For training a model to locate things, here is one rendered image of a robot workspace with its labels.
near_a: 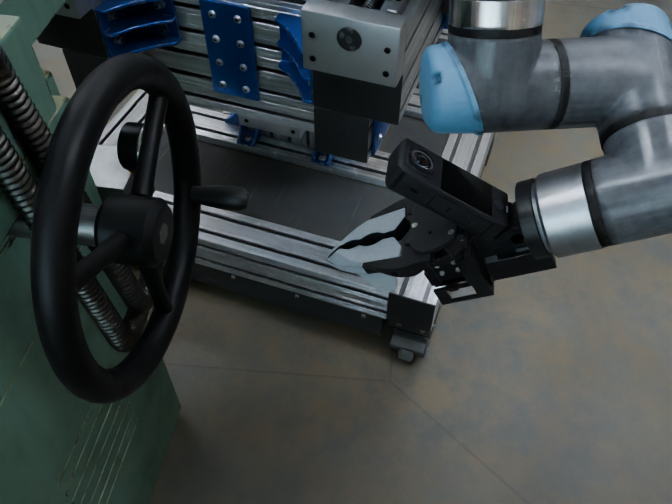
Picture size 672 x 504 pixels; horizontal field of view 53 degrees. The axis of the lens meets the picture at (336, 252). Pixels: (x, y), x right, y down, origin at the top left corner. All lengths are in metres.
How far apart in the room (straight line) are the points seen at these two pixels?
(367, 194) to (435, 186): 0.88
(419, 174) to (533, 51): 0.13
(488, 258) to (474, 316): 0.89
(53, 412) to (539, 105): 0.66
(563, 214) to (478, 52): 0.15
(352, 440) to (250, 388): 0.24
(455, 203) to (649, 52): 0.19
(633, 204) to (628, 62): 0.12
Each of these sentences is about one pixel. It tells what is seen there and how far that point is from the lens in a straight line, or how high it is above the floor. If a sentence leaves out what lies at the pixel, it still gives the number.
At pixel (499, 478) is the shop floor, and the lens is 1.36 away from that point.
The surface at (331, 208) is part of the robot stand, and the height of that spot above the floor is 0.21.
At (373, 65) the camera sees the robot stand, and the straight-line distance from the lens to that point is 0.92.
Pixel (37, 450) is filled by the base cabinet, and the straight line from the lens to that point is 0.90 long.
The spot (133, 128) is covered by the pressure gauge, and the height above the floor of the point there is 0.69.
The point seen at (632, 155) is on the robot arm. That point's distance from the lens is 0.58.
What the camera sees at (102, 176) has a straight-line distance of 0.94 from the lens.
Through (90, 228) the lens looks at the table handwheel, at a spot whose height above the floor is 0.82.
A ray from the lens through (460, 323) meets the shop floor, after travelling 1.51.
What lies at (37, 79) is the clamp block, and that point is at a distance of 0.60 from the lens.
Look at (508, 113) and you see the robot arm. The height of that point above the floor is 0.89.
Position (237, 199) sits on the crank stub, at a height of 0.76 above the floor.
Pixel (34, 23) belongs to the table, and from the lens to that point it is 0.79.
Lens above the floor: 1.24
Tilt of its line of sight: 50 degrees down
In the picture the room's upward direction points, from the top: straight up
